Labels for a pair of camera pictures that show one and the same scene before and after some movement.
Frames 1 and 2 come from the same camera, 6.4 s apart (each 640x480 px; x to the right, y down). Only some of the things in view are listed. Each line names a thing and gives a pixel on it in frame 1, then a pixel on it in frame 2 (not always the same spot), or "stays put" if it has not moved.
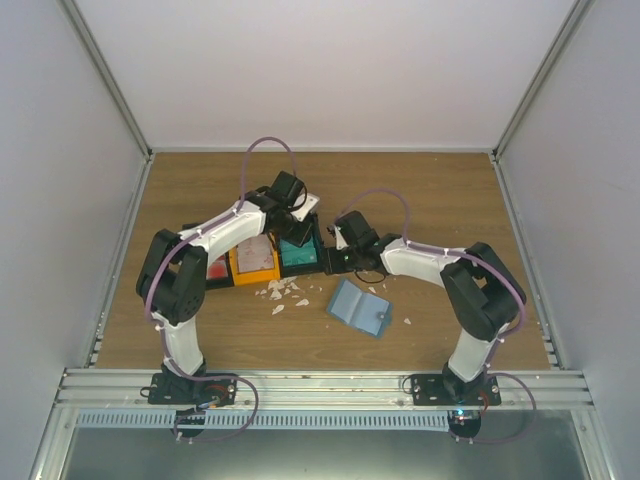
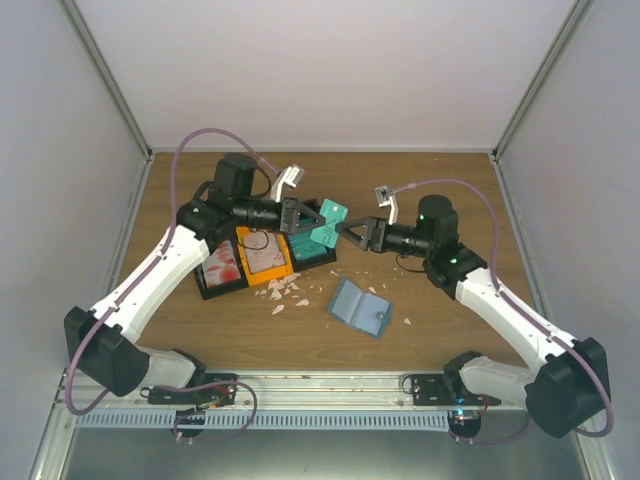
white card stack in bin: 255,253 stays put
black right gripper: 332,265 → 377,233
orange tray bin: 253,276 → 266,274
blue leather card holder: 364,311 stays put
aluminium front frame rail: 312,389 stays put
